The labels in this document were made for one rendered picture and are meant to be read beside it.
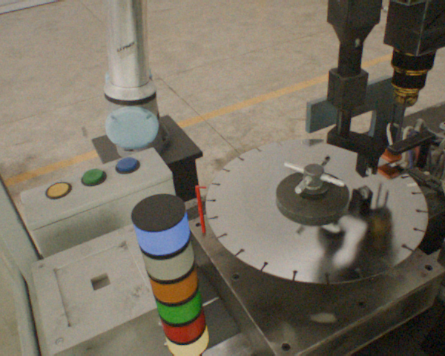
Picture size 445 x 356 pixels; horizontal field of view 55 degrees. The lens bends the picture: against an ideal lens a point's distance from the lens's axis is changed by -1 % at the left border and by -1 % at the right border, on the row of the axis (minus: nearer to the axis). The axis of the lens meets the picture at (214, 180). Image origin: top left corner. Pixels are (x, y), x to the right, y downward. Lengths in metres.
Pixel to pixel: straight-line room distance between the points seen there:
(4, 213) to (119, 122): 0.35
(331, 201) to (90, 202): 0.43
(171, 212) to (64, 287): 0.37
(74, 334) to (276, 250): 0.29
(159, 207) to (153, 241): 0.03
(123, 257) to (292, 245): 0.26
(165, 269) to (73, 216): 0.48
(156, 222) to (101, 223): 0.52
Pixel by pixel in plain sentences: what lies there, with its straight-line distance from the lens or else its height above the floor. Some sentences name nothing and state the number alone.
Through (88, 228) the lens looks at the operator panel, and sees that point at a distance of 0.85.
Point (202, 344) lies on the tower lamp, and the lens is 0.48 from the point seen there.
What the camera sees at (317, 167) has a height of 1.00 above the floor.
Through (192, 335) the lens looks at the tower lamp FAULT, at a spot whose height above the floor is 1.01.
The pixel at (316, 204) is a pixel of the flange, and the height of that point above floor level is 0.96.
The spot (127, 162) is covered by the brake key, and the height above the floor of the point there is 0.91.
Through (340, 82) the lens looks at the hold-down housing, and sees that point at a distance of 0.62.
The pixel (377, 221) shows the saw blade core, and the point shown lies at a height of 0.95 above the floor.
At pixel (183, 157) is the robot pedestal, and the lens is 1.15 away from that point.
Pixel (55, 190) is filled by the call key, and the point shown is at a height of 0.90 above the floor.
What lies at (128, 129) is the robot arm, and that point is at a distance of 0.97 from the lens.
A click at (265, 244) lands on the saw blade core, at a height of 0.95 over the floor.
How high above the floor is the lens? 1.39
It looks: 38 degrees down
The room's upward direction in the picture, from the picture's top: 7 degrees counter-clockwise
